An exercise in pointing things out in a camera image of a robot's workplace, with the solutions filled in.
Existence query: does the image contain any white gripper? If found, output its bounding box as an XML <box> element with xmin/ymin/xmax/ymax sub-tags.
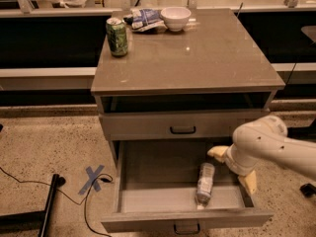
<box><xmin>207</xmin><ymin>145</ymin><xmax>259</xmax><ymax>196</ymax></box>

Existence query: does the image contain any clear plastic water bottle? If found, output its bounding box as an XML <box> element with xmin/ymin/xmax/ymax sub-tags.
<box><xmin>196</xmin><ymin>163</ymin><xmax>215</xmax><ymax>207</ymax></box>

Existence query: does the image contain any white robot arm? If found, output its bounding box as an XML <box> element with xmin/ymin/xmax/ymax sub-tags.
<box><xmin>207</xmin><ymin>116</ymin><xmax>316</xmax><ymax>196</ymax></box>

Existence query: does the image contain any closed grey upper drawer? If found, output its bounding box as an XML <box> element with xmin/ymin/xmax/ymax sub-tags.
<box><xmin>99</xmin><ymin>110</ymin><xmax>269</xmax><ymax>140</ymax></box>

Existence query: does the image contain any open grey middle drawer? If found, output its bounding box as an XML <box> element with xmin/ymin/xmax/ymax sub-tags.
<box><xmin>102</xmin><ymin>139</ymin><xmax>273</xmax><ymax>235</ymax></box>

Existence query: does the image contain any grey drawer cabinet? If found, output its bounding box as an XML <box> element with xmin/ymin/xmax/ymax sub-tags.
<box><xmin>90</xmin><ymin>7</ymin><xmax>286</xmax><ymax>234</ymax></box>

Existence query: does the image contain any black caster foot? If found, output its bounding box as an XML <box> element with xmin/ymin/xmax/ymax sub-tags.
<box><xmin>300</xmin><ymin>184</ymin><xmax>316</xmax><ymax>198</ymax></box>

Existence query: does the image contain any blue tape cross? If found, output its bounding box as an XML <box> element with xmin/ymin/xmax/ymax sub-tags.
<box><xmin>78</xmin><ymin>165</ymin><xmax>104</xmax><ymax>196</ymax></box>

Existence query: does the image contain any white bowl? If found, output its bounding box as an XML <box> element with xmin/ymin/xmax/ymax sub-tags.
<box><xmin>160</xmin><ymin>7</ymin><xmax>192</xmax><ymax>32</ymax></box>

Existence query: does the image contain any blue white snack bag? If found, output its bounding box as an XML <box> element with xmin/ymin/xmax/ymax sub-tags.
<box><xmin>123</xmin><ymin>9</ymin><xmax>164</xmax><ymax>33</ymax></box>

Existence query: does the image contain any green soda can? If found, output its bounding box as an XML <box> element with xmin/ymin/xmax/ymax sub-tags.
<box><xmin>106</xmin><ymin>17</ymin><xmax>128</xmax><ymax>56</ymax></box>

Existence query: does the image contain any black stand leg left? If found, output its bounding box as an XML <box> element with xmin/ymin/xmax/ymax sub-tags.
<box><xmin>0</xmin><ymin>174</ymin><xmax>65</xmax><ymax>237</ymax></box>

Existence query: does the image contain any black floor cable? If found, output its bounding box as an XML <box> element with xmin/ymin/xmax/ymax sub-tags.
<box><xmin>0</xmin><ymin>166</ymin><xmax>114</xmax><ymax>237</ymax></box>

